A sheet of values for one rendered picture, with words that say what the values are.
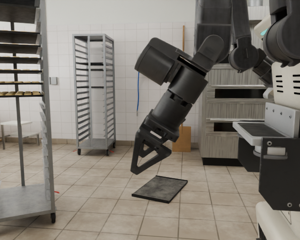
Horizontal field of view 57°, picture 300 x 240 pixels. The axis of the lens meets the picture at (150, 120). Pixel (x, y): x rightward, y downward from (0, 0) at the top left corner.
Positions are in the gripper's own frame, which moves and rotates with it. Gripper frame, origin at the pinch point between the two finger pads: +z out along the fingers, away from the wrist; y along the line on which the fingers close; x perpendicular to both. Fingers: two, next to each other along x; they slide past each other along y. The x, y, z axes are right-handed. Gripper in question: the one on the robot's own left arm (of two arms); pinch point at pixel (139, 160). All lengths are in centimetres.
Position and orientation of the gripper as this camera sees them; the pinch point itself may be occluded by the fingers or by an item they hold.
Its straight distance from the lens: 54.3
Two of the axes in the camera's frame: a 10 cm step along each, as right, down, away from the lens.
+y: -0.9, 1.8, -9.8
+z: -5.2, 8.3, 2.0
